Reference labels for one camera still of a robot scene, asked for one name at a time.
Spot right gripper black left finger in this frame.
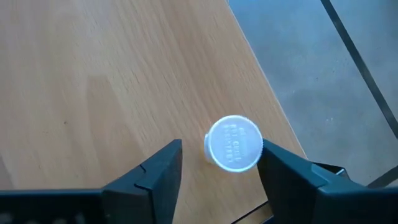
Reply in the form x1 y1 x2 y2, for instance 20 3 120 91
102 139 183 224

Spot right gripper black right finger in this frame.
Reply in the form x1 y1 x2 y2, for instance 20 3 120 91
257 139 352 224

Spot amber medicine bottle white cap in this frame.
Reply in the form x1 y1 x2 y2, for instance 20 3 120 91
204 114 264 174

